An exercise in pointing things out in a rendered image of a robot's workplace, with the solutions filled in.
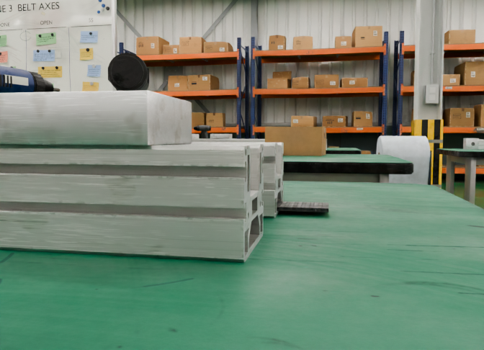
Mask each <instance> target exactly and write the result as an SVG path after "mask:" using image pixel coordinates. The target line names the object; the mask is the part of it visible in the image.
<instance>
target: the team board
mask: <svg viewBox="0 0 484 350"><path fill-rule="evenodd" d="M116 55H117V0H0V66H6V67H10V68H18V69H23V70H26V71H31V72H36V73H38V74H40V75H41V76H42V77H43V78H44V79H45V80H47V81H49V82H51V83H52V84H53V88H58V89H60V91H117V90H116V88H115V87H113V85H112V84H111V83H110V82H109V80H108V67H109V63H110V61H111V60H112V59H113V58H114V57H115V56H116Z"/></svg>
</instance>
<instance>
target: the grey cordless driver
mask: <svg viewBox="0 0 484 350"><path fill-rule="evenodd" d="M108 80H109V82H110V83H111V84H112V85H113V87H115V88H116V90H117V91H141V90H147V89H148V86H149V68H147V66H146V64H145V63H144V61H143V60H142V59H141V58H139V57H138V56H137V55H135V54H132V53H121V54H119V55H116V56H115V57H114V58H113V59H112V60H111V61H110V63H109V67H108Z"/></svg>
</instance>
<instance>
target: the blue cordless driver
mask: <svg viewBox="0 0 484 350"><path fill-rule="evenodd" d="M54 91H58V92H59V91H60V89H58V88H53V84H52V83H51V82H49V81H47V80H45V79H44V78H43V77H42V76H41V75H40V74H38V73H36V72H31V71H26V70H23V69H18V68H10V67H6V66H0V93H18V92H54Z"/></svg>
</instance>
